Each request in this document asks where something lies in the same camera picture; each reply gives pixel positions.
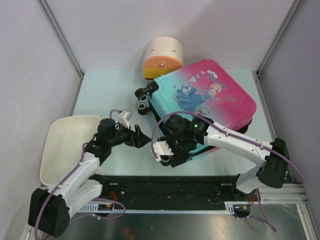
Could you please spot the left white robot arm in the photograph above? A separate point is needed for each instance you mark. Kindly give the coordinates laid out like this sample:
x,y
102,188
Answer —
x,y
52,209

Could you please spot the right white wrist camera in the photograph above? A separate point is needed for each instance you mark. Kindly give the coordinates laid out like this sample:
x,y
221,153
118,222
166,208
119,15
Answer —
x,y
160,149

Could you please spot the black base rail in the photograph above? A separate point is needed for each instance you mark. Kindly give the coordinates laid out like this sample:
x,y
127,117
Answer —
x,y
172,193

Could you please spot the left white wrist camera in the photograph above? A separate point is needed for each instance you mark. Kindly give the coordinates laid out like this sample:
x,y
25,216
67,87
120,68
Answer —
x,y
124,117

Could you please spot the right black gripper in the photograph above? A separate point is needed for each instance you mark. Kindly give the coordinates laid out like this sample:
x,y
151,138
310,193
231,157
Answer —
x,y
176,159

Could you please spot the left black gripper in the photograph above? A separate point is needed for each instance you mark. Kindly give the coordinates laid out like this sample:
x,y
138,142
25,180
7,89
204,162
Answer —
x,y
136,141

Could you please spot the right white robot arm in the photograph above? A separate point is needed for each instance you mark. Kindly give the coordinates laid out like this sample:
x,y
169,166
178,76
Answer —
x,y
271,158

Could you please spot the pink and teal kids suitcase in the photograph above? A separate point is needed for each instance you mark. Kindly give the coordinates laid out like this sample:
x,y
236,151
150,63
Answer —
x,y
203,88

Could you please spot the white rectangular tray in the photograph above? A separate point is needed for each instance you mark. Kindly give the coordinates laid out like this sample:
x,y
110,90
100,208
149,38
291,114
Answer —
x,y
63,145

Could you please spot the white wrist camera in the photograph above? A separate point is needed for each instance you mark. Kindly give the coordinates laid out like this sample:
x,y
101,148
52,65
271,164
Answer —
x,y
160,149
124,117

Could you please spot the cream round drawer cabinet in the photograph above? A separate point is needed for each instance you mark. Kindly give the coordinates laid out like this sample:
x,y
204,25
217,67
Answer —
x,y
162,55

